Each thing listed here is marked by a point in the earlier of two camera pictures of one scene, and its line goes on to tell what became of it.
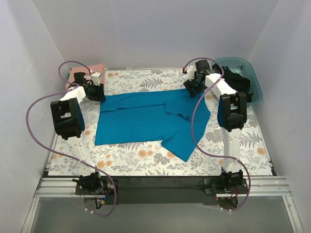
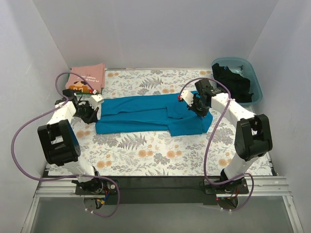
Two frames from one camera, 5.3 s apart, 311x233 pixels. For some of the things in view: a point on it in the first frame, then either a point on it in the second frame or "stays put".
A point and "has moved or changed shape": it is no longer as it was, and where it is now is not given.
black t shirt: (239, 83) stays put
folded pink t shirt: (99, 68) stays put
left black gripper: (96, 94) → (90, 114)
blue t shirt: (165, 116) has moved or changed shape
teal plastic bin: (243, 66) stays put
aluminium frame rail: (268, 186) stays put
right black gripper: (192, 86) → (200, 109)
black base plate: (160, 190) stays put
